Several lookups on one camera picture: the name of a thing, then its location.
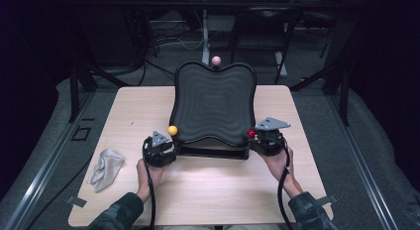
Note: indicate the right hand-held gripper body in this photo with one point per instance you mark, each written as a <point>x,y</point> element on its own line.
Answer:
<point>270,142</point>

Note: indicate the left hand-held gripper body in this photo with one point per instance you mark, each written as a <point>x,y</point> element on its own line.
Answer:
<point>160,154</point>

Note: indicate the red ball knob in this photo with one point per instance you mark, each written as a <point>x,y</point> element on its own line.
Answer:
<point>251,133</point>

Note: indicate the yellow ball knob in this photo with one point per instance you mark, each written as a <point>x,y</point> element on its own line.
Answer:
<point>172,130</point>

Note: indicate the grey cleaning cloth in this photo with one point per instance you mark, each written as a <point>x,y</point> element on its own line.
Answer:
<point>107,169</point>

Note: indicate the black wavy tray stand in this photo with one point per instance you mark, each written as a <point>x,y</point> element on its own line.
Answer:
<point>214,101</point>

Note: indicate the pink ball knob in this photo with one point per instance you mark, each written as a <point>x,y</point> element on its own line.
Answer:
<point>216,60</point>

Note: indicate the person's right hand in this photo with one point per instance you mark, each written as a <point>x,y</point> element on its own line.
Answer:
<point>280,167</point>

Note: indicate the person's left hand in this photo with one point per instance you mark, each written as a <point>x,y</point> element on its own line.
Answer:
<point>147,178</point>

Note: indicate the white table leg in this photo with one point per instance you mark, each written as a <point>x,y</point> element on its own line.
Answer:
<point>281,64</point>
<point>205,35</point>

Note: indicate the grey tape strip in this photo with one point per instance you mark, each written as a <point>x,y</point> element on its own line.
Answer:
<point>328,200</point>
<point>76,201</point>

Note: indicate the black metal stand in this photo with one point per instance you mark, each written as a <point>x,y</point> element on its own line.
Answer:
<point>344,91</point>
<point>74,91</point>

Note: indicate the black chair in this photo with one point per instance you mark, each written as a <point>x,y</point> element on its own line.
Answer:
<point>264,12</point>

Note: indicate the metal floor rail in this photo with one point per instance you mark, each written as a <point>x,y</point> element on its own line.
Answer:
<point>43,172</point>
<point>363,172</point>

